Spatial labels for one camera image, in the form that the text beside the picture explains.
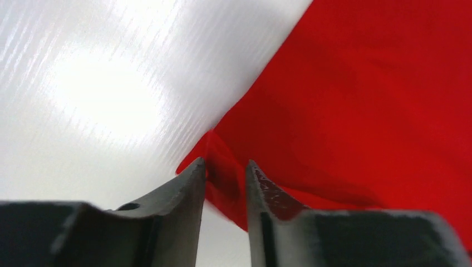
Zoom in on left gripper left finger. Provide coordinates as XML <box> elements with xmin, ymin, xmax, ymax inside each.
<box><xmin>1</xmin><ymin>158</ymin><xmax>205</xmax><ymax>266</ymax></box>

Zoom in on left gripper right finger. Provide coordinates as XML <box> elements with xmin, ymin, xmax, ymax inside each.
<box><xmin>245</xmin><ymin>161</ymin><xmax>471</xmax><ymax>267</ymax></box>

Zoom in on red t shirt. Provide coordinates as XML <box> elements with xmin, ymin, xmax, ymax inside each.
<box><xmin>177</xmin><ymin>1</ymin><xmax>471</xmax><ymax>250</ymax></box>

